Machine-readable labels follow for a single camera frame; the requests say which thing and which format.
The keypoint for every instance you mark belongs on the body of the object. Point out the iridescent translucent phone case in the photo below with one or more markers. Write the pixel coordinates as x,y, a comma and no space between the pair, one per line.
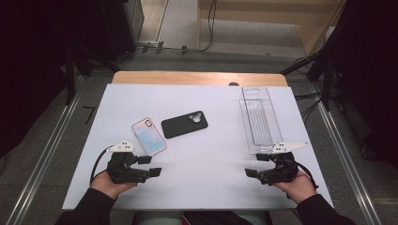
148,137

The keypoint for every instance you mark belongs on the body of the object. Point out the light wooden shelf unit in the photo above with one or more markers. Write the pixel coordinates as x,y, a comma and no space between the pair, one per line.
266,12

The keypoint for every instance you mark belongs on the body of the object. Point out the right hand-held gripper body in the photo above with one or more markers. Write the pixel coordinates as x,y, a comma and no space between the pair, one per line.
281,170

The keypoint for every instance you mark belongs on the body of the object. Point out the dark round table grommet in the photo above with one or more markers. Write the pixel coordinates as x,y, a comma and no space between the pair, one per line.
233,84

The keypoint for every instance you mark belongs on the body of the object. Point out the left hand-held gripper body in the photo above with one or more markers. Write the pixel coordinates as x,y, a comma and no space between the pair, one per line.
123,170

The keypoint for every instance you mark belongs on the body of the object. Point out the person's left hand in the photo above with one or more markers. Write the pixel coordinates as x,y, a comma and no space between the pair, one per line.
106,187

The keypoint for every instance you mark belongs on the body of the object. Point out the black cabinet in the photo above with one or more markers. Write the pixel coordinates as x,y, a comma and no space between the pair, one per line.
122,28

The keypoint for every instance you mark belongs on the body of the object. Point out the black phone case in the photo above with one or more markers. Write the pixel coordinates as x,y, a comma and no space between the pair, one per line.
180,125

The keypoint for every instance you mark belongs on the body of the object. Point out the aluminium floor rail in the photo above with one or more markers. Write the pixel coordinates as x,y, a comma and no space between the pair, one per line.
43,159
347,162

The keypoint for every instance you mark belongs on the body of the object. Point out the clear plastic tray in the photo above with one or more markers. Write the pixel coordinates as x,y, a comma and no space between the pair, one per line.
259,122

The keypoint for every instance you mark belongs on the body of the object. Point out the dark curtain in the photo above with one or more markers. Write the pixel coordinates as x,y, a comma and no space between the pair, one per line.
31,62
369,78

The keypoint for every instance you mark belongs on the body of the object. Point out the person's right hand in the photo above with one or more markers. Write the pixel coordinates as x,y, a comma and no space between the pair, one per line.
298,189

